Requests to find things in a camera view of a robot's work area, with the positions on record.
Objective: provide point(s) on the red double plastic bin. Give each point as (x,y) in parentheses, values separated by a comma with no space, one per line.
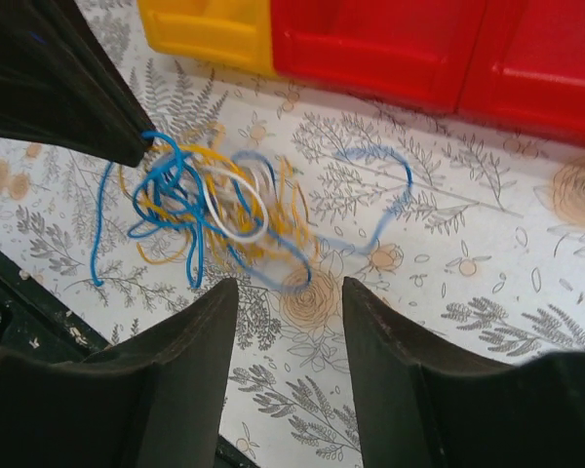
(512,64)

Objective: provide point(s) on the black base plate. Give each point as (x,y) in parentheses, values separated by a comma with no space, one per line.
(36,324)

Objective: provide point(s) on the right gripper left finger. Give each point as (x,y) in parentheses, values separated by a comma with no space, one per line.
(154,400)

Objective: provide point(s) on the floral table mat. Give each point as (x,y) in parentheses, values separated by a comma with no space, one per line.
(476,235)

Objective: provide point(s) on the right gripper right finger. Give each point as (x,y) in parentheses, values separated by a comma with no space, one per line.
(421,401)

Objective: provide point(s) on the yellow plastic bin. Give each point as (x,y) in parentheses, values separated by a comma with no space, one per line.
(234,32)

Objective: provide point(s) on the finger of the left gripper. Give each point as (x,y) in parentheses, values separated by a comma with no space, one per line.
(58,86)

